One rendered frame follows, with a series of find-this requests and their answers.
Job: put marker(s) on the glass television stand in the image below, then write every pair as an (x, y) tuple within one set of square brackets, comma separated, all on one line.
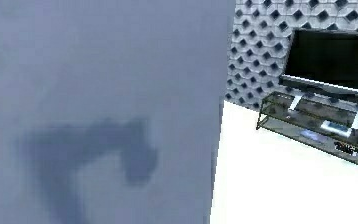
[(287, 111)]

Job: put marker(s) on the white box with blue screen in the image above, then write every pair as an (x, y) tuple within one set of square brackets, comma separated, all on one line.
[(336, 127)]

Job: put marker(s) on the black television set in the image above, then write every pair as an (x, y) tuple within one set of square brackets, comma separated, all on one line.
[(330, 58)]

